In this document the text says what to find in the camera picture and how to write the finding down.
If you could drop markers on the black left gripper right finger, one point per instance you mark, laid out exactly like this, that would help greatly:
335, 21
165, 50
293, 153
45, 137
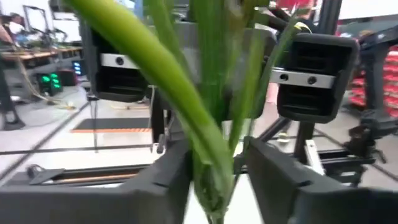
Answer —
311, 205

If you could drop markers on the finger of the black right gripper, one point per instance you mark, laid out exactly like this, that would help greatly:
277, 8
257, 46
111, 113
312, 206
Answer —
314, 99
118, 84

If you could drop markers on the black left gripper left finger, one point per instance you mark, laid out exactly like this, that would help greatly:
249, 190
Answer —
124, 208

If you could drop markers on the red flower bunch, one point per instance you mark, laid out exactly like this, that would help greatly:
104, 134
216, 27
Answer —
160, 67

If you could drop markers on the black orange-striped floor mat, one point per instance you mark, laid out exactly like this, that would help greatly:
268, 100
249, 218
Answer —
112, 124

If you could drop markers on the wooden side board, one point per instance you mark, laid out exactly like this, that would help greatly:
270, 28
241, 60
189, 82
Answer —
93, 179

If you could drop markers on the blue-lit black device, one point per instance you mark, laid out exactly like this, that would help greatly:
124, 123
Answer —
77, 68

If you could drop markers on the black stand beam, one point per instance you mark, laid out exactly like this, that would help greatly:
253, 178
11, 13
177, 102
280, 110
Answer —
373, 77

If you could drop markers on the green-lit black device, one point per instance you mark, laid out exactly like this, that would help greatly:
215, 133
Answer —
49, 84

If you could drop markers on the red storage rack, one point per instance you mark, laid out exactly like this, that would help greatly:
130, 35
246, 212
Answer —
390, 90

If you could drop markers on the wooden workbench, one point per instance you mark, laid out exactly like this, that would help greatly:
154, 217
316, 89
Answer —
37, 54

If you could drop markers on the person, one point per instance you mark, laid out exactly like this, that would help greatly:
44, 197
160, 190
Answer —
15, 28

